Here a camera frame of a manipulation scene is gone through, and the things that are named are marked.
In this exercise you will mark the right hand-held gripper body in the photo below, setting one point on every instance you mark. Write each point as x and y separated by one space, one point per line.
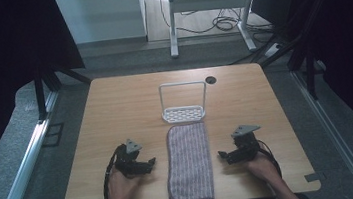
245 140

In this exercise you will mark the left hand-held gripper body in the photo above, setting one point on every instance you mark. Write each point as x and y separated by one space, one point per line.
130 155

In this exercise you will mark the person's left hand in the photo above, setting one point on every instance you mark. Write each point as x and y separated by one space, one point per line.
120 186

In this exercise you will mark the person's right hand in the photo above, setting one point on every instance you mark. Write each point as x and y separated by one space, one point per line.
261 168

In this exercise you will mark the purple striped towel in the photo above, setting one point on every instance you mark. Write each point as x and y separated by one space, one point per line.
189 163

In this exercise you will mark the white power strip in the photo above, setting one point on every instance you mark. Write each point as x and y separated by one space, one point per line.
273 49

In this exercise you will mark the black stand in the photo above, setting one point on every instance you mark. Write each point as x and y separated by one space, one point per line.
306 47
43 84

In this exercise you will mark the dark curtain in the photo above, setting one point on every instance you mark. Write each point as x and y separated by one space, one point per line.
349 43
3 65

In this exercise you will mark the aluminium floor rail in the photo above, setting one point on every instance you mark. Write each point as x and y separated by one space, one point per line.
332 128
22 177

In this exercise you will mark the white desk frame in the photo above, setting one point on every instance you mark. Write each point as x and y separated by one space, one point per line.
207 2

